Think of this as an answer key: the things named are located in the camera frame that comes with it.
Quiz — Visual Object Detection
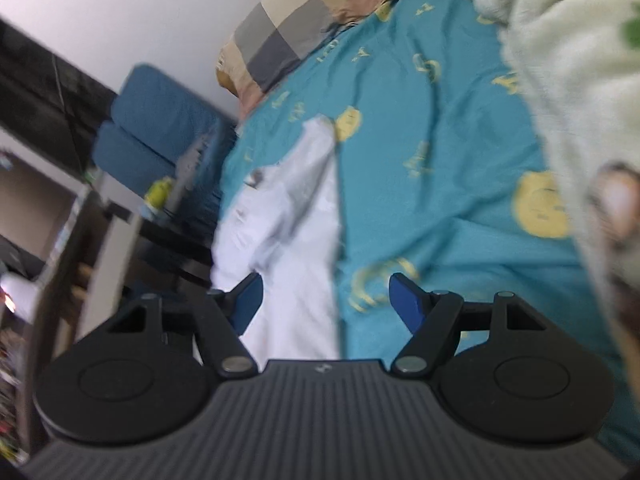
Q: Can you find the blue covered chair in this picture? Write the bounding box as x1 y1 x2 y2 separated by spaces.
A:
111 62 238 241
92 122 176 196

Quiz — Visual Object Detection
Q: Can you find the bed with teal printed sheet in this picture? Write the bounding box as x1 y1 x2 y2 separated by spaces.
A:
212 0 631 411

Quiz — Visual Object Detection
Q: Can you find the plaid pillow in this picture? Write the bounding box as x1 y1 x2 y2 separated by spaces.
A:
216 0 406 106

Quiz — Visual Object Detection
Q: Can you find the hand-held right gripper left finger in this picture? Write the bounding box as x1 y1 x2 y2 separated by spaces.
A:
102 274 264 378

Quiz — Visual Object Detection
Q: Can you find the wooden desk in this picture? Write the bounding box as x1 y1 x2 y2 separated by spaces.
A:
30 190 216 461

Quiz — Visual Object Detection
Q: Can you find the yellow-green ball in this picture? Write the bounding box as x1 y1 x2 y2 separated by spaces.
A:
145 177 173 211

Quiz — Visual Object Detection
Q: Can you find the white appliance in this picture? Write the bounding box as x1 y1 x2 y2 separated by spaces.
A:
0 272 41 321

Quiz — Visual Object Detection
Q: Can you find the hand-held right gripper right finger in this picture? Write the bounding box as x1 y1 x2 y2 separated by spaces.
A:
389 273 551 378

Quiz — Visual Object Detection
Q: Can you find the white shirt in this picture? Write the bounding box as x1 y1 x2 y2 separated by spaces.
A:
210 116 346 361

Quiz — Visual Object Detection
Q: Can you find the dark barred window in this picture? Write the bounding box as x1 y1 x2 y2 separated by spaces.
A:
0 20 118 176

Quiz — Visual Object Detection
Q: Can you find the green printed fleece blanket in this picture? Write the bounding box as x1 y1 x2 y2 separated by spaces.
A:
417 0 640 411

